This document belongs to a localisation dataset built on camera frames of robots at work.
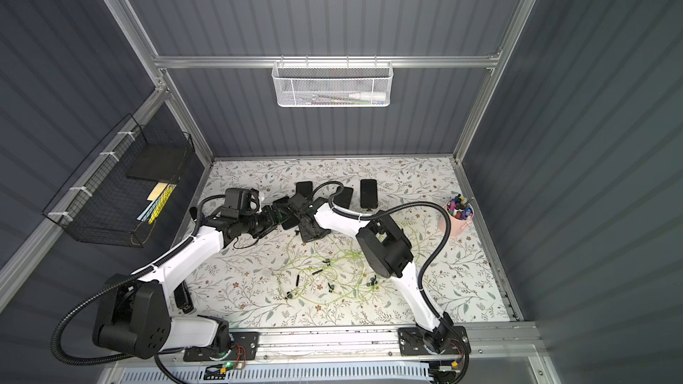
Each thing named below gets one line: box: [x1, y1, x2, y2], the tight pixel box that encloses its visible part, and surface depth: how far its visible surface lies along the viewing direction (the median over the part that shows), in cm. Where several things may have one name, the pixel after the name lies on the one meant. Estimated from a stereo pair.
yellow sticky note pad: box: [146, 182, 169, 201], surface depth 77 cm
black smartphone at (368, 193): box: [360, 178, 378, 209], surface depth 111 cm
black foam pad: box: [124, 143, 189, 184], surface depth 82 cm
